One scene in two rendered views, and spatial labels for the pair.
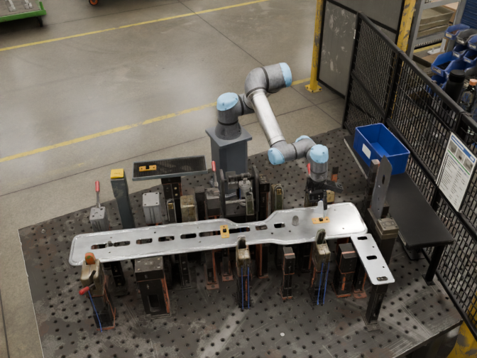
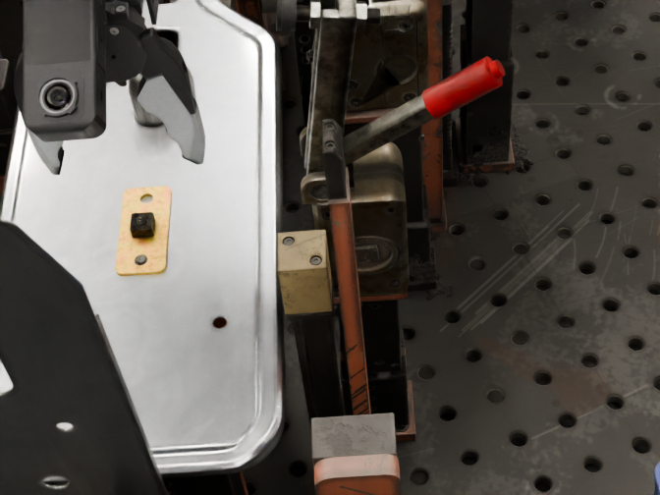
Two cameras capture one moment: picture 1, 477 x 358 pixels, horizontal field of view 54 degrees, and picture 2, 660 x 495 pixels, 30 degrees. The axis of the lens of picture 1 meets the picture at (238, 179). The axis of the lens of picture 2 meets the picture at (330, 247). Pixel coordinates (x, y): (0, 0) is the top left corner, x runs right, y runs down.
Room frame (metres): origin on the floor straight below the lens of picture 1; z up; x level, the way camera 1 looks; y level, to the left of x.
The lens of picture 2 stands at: (1.89, -0.96, 1.72)
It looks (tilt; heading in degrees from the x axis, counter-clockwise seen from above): 52 degrees down; 101
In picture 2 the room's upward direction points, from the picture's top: 7 degrees counter-clockwise
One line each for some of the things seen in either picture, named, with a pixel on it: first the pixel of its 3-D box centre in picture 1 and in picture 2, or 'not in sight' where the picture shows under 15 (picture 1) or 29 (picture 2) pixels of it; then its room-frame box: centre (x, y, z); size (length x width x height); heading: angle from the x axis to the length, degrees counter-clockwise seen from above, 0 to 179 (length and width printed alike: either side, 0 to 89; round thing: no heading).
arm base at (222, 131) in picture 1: (228, 125); not in sight; (2.28, 0.05, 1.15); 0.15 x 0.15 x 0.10
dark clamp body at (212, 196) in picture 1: (214, 221); not in sight; (1.77, 0.13, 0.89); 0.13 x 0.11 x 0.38; 8
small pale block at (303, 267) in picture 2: (326, 219); (322, 390); (1.77, -0.45, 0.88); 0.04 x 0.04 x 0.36; 8
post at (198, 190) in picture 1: (201, 218); not in sight; (1.78, 0.19, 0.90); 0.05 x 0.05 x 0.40; 8
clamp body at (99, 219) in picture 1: (104, 239); not in sight; (1.67, 0.68, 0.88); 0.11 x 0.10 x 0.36; 8
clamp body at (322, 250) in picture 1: (318, 272); not in sight; (1.43, -0.36, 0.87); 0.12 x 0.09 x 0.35; 8
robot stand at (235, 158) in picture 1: (229, 160); not in sight; (2.28, 0.05, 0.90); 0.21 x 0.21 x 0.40; 26
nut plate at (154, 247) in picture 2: (321, 219); (142, 226); (1.64, -0.39, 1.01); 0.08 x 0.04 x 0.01; 97
